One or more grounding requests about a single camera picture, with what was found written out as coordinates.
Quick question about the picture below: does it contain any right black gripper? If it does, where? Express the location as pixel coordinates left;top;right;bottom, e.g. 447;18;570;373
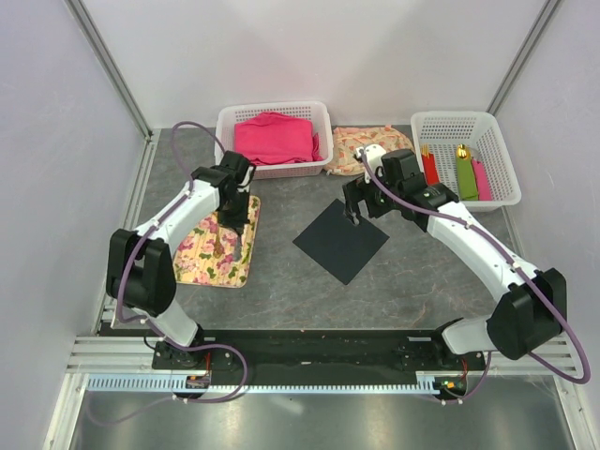
342;169;402;226

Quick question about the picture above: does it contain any gold spoon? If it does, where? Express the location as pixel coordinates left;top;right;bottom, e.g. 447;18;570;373
213;225;225;258

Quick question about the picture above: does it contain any black paper napkin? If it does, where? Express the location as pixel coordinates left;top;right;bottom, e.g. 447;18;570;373
292;200;389;285

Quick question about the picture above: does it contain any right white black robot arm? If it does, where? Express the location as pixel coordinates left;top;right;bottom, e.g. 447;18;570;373
343;144;567;369

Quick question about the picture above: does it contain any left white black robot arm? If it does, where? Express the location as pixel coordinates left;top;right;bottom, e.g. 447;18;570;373
106;151;256;368

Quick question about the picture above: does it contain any red napkin roll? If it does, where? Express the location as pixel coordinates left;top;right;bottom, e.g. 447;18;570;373
420;144;441;185

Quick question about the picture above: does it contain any green napkin roll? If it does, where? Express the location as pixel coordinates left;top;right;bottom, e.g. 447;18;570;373
456;144;478;201

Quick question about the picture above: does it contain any pink napkin roll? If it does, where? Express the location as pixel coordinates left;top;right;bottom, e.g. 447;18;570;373
472;158;493;202

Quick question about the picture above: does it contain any floral placemat tray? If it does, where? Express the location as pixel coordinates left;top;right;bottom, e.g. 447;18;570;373
173;195;262;289

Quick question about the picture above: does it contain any pink folded cloth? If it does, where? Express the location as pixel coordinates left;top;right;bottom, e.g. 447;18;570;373
233;112;323;166

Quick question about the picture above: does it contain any white basket with pink cloth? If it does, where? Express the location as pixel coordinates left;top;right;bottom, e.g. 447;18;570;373
215;100;334;179

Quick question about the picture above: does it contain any white basket with rolls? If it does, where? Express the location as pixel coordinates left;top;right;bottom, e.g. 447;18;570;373
411;111;521;212

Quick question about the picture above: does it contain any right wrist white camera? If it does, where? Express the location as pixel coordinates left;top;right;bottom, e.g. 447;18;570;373
354;144;386;180

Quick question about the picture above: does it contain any floral drawstring pouch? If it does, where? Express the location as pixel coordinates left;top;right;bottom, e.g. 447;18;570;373
324;125;414;176

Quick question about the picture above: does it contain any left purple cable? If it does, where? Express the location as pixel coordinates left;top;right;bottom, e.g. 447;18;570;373
84;120;249;427

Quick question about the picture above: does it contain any purple cable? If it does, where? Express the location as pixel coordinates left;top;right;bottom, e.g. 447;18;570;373
361;154;592;405
84;120;249;427

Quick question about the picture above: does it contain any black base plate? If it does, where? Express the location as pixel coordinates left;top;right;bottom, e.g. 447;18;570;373
153;329;485;373

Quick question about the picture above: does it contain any front aluminium rail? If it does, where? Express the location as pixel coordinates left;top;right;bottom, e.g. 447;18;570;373
67;337;581;377

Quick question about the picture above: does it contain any blue slotted cable duct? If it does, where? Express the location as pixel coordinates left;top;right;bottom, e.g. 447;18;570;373
86;374;459;395

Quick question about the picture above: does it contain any left aluminium frame post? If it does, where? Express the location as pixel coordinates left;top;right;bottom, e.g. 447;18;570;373
65;0;153;141

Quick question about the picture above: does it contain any aluminium frame post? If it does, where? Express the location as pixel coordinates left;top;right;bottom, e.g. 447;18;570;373
65;0;153;141
487;0;563;115

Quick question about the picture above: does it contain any right aluminium frame post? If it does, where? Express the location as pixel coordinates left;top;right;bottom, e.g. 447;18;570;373
487;0;563;115

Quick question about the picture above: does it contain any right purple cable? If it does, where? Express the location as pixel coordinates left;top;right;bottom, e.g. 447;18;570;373
361;154;592;405

